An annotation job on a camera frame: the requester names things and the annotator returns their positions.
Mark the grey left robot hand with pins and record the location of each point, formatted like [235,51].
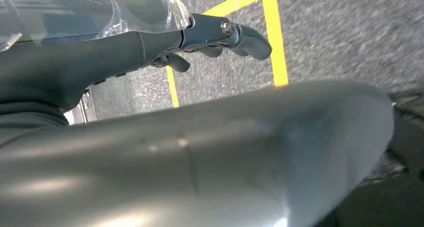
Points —
[99,56]

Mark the clear plastic hand wrap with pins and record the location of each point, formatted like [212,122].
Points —
[82,10]

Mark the grey robot body shell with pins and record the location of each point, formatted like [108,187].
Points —
[198,159]

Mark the yellow floor tape outline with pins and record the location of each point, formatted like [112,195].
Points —
[276,36]

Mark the black robot body section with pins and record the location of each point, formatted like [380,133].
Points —
[407,136]

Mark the silver metal bracket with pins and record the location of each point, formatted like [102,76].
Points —
[82,109]

